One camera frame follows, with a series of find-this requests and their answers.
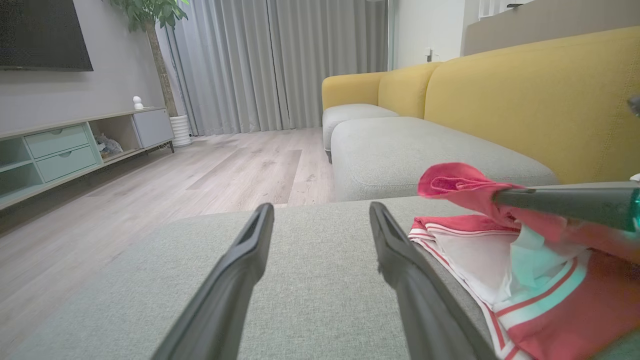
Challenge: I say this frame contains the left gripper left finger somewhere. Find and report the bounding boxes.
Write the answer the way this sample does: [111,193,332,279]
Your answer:
[150,202,275,360]

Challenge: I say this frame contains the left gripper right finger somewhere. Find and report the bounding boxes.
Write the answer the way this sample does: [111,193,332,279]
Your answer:
[369,201,498,360]

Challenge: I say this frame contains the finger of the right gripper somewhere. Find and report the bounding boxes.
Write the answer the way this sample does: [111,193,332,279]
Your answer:
[492,181,640,232]

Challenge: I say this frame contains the red shorts with white trim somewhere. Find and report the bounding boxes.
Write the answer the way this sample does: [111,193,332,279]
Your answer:
[408,162,640,360]

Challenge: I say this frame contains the large grey sofa seat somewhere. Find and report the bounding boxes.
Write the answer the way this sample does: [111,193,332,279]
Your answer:
[7,181,640,360]

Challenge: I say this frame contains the wide yellow sofa backrest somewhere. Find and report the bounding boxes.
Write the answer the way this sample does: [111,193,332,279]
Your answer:
[424,26,640,185]

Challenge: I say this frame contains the grey sofa back cushion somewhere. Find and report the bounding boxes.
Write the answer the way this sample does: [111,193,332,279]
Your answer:
[331,116,559,202]

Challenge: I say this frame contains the white ribbed plant pot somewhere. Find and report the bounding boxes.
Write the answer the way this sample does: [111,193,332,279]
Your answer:
[169,115,193,148]

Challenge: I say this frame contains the grey counter partition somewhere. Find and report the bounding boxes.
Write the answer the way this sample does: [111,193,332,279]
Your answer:
[461,0,640,57]

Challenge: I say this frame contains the grey soft toy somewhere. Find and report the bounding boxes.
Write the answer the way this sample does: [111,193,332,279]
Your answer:
[95,134,124,160]

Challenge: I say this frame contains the narrow yellow sofa backrest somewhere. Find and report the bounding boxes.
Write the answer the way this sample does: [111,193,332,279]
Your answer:
[377,61,445,120]

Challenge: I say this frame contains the pale green TV cabinet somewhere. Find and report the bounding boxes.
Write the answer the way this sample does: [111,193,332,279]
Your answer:
[0,106,176,211]

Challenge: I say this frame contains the grey sofa seat cushion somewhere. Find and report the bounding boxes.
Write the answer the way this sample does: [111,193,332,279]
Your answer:
[322,103,399,153]

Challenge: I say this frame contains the yellow sofa armrest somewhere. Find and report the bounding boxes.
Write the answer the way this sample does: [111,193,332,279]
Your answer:
[321,71,388,112]

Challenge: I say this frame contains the green indoor tree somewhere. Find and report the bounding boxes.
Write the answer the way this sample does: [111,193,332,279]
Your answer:
[107,0,191,118]

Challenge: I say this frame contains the grey pleated curtain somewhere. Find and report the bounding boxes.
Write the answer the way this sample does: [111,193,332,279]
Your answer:
[162,0,392,137]

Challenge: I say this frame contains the black wall television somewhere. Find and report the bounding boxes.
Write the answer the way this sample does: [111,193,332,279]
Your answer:
[0,0,94,72]

